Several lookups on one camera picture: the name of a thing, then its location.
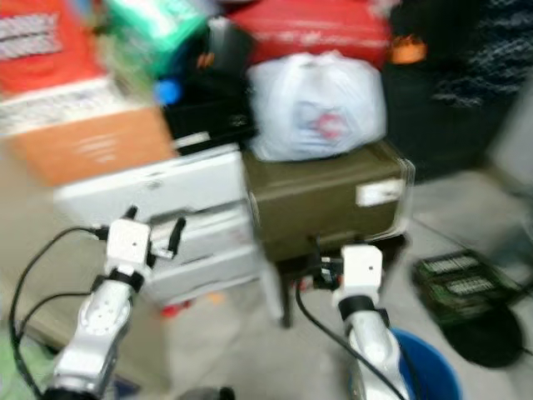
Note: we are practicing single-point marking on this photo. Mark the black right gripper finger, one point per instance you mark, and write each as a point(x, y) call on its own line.
point(315, 252)

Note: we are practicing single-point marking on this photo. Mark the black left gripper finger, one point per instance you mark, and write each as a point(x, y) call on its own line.
point(177, 235)
point(132, 212)

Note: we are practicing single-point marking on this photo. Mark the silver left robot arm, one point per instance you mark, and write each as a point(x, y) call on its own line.
point(100, 333)

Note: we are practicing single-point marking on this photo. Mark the white drawer cabinet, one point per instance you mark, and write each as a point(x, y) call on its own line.
point(183, 187)

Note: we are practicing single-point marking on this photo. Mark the olive green storage trunk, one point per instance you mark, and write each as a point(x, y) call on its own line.
point(325, 204)

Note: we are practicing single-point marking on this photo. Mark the orange white cardboard box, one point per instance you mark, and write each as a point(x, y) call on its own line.
point(92, 146)

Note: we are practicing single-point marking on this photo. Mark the blue round cap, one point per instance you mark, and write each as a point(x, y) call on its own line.
point(170, 92)

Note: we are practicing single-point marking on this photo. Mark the black bag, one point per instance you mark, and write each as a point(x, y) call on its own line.
point(212, 108)

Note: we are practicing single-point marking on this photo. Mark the black green crate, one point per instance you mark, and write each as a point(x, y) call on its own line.
point(466, 287)

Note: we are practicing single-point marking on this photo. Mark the blue bucket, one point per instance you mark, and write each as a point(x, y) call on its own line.
point(433, 371)

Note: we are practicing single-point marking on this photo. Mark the white printed plastic bag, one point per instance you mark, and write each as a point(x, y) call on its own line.
point(316, 108)

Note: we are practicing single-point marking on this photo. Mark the black round mat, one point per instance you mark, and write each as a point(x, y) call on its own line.
point(487, 342)

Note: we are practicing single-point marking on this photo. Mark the green plastic package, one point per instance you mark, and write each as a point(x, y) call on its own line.
point(158, 29)

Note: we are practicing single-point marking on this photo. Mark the red printed bag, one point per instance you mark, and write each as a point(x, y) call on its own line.
point(46, 42)

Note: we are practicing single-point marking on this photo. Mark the black patterned cloth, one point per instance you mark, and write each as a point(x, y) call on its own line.
point(466, 92)

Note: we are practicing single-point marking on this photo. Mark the small orange item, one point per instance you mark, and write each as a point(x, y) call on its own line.
point(408, 50)

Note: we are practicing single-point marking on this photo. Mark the red suitcase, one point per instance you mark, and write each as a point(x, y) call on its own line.
point(308, 29)

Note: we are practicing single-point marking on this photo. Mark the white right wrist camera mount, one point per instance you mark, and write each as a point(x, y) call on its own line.
point(360, 267)

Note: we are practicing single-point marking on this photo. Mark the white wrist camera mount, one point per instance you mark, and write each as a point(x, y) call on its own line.
point(129, 244)
point(360, 267)

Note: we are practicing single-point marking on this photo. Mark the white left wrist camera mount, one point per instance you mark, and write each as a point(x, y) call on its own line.
point(129, 244)

